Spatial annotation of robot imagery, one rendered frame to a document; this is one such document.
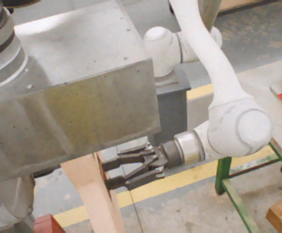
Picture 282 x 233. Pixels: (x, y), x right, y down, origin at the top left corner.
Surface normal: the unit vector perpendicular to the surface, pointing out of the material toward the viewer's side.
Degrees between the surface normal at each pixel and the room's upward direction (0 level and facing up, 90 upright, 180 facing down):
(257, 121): 44
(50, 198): 0
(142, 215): 0
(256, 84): 0
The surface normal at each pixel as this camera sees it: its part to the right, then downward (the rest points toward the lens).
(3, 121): 0.29, 0.69
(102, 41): -0.12, -0.67
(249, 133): 0.13, -0.06
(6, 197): 0.95, -0.02
